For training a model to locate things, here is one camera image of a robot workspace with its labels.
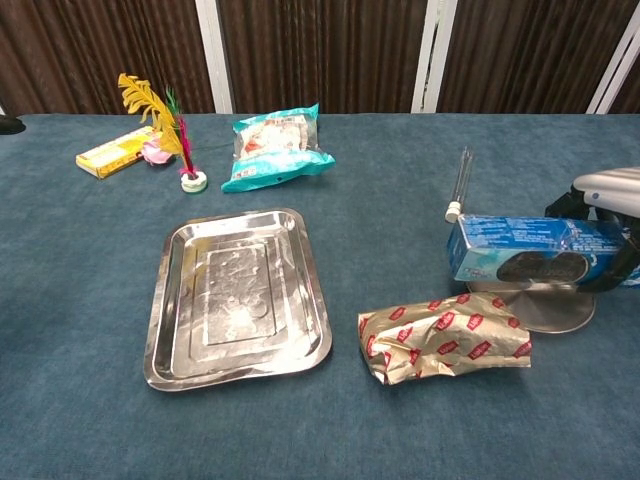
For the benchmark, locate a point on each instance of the gold red snack bag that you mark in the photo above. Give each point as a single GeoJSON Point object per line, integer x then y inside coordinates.
{"type": "Point", "coordinates": [445, 335]}

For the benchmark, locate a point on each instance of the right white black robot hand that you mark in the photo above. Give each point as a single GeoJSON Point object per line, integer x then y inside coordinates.
{"type": "Point", "coordinates": [610, 192]}

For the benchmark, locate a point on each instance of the colourful feather shuttlecock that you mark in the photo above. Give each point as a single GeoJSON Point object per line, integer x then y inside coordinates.
{"type": "Point", "coordinates": [192, 180]}

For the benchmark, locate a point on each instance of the round stainless steel plate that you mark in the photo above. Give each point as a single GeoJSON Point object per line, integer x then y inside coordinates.
{"type": "Point", "coordinates": [555, 310]}

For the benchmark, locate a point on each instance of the pink artificial flower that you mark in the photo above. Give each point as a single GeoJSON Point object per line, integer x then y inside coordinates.
{"type": "Point", "coordinates": [155, 154]}

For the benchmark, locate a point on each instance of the rectangular stainless steel tray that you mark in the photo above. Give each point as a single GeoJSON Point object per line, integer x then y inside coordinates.
{"type": "Point", "coordinates": [235, 300]}

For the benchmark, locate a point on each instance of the dark brown partition panel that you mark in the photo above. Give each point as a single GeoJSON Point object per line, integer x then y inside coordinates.
{"type": "Point", "coordinates": [75, 50]}
{"type": "Point", "coordinates": [630, 95]}
{"type": "Point", "coordinates": [525, 50]}
{"type": "Point", "coordinates": [320, 50]}

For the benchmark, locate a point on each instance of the white partition post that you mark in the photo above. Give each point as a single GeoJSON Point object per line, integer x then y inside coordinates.
{"type": "Point", "coordinates": [3, 111]}
{"type": "Point", "coordinates": [432, 55]}
{"type": "Point", "coordinates": [615, 70]}
{"type": "Point", "coordinates": [215, 55]}

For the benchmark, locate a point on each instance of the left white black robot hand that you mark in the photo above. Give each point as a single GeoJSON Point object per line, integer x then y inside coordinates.
{"type": "Point", "coordinates": [10, 125]}

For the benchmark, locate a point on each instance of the teal white snack bag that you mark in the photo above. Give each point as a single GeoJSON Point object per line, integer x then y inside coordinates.
{"type": "Point", "coordinates": [275, 150]}

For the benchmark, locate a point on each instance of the glass test tube white cap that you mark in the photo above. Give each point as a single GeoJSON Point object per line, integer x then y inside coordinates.
{"type": "Point", "coordinates": [459, 190]}

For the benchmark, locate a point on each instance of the yellow rectangular box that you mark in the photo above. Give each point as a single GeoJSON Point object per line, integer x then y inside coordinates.
{"type": "Point", "coordinates": [112, 155]}

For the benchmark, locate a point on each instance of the blue cookie box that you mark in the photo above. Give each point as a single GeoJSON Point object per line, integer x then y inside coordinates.
{"type": "Point", "coordinates": [515, 245]}

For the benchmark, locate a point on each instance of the blue felt table mat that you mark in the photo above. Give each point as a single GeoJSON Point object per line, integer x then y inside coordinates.
{"type": "Point", "coordinates": [350, 425]}

